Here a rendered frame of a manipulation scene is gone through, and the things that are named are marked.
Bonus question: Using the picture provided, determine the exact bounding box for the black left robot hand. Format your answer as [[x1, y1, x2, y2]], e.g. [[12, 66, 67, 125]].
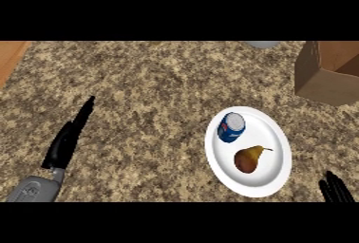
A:
[[42, 95, 96, 171]]

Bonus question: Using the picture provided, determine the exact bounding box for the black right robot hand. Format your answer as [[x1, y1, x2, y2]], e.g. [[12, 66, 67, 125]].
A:
[[318, 170, 356, 203]]

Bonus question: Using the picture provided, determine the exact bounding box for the white oval plate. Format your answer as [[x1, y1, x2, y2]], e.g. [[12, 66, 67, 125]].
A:
[[204, 105, 293, 198]]

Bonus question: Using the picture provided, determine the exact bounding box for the blue soda can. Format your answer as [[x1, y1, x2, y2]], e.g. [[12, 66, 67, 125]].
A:
[[216, 111, 247, 144]]

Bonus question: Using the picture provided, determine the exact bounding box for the brown cardboard box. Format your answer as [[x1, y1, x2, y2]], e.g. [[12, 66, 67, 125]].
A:
[[293, 40, 359, 107]]

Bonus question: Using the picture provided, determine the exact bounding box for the brown yellow pear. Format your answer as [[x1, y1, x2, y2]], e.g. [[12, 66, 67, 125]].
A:
[[234, 144, 275, 175]]

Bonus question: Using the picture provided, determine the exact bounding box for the orange wooden panel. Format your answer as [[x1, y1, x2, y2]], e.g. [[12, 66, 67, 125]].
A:
[[0, 40, 34, 89]]

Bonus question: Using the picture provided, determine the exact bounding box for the pale grey round object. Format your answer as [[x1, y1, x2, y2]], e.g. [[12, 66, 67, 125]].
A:
[[244, 40, 284, 49]]

